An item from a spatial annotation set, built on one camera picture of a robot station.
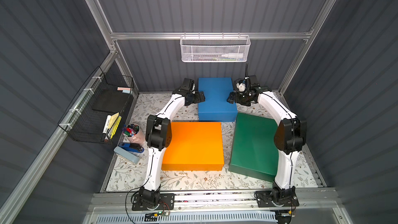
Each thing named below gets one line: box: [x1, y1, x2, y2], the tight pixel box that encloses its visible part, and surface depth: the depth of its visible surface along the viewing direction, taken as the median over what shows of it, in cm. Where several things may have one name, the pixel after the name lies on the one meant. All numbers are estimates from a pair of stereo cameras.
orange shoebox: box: [161, 121, 224, 172], surface depth 82 cm
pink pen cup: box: [121, 123, 146, 144], surface depth 86 cm
